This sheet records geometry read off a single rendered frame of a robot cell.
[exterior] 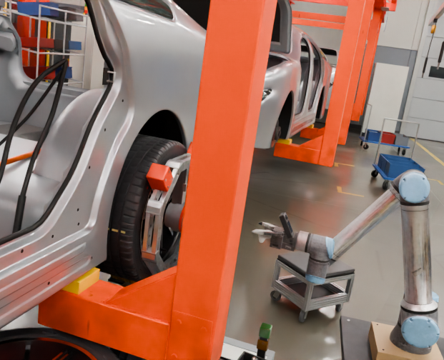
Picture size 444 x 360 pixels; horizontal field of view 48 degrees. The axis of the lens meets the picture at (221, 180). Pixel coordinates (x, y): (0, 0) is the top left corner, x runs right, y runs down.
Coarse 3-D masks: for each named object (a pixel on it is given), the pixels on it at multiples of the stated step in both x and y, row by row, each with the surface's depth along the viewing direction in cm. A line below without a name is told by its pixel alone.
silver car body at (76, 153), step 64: (128, 0) 176; (0, 64) 347; (64, 64) 171; (128, 64) 179; (192, 64) 236; (0, 128) 324; (64, 128) 196; (128, 128) 188; (192, 128) 254; (0, 192) 175; (64, 192) 164; (0, 256) 137; (64, 256) 163; (0, 320) 139
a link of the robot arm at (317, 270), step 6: (312, 258) 222; (312, 264) 222; (318, 264) 221; (324, 264) 221; (312, 270) 222; (318, 270) 222; (324, 270) 222; (306, 276) 226; (312, 276) 223; (318, 276) 222; (324, 276) 223; (312, 282) 224; (318, 282) 223; (324, 282) 226
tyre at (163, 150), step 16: (144, 144) 212; (160, 144) 212; (176, 144) 221; (128, 160) 203; (144, 160) 202; (160, 160) 207; (128, 176) 198; (144, 176) 198; (128, 192) 197; (144, 192) 198; (112, 208) 196; (128, 208) 195; (112, 224) 197; (128, 224) 195; (112, 240) 198; (128, 240) 196; (176, 240) 246; (112, 256) 202; (128, 256) 199; (112, 272) 213; (128, 272) 207; (144, 272) 215
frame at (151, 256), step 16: (176, 160) 209; (176, 176) 205; (160, 192) 203; (160, 208) 195; (160, 224) 199; (144, 240) 200; (160, 240) 202; (144, 256) 202; (160, 256) 206; (176, 256) 238
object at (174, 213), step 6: (174, 204) 221; (180, 204) 219; (168, 210) 219; (174, 210) 217; (180, 210) 217; (168, 216) 219; (174, 216) 217; (180, 216) 216; (168, 222) 220; (174, 222) 217; (180, 222) 216; (174, 228) 219; (180, 228) 217
